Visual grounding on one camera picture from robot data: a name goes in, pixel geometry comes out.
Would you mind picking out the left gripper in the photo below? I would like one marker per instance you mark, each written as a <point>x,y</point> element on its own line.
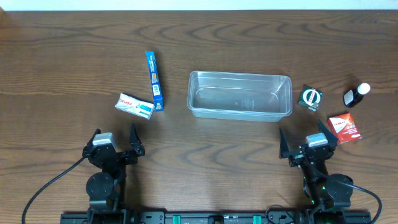
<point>116,155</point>

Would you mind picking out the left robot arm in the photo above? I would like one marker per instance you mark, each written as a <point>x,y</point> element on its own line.
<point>106,188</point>

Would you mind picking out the white Panadol box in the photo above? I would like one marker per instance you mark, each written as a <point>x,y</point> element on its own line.
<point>134,106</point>

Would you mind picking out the clear plastic container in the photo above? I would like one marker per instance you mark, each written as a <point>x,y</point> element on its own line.
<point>240,96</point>

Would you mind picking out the blue Kool Fever box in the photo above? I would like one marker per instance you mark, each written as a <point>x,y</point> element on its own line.
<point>155,82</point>

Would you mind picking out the red medicine box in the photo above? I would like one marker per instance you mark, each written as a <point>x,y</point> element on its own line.
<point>344,128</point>

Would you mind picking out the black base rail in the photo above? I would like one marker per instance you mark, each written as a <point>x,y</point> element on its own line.
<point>273,216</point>

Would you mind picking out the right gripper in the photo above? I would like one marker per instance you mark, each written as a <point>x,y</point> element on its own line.
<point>285,152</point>

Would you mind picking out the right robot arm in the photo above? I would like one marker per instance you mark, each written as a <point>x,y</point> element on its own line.
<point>329,193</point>

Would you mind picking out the green Zam-Buk box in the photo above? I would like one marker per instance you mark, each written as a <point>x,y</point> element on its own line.
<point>310,98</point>

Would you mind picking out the dark bottle white cap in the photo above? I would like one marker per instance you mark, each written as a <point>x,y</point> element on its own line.
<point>352,97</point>

